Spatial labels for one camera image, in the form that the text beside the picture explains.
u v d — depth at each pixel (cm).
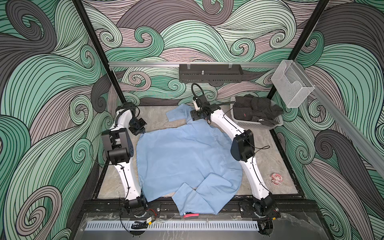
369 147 52
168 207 75
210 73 97
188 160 92
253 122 100
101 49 86
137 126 82
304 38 82
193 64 94
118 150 56
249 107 111
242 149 60
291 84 79
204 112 74
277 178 81
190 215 68
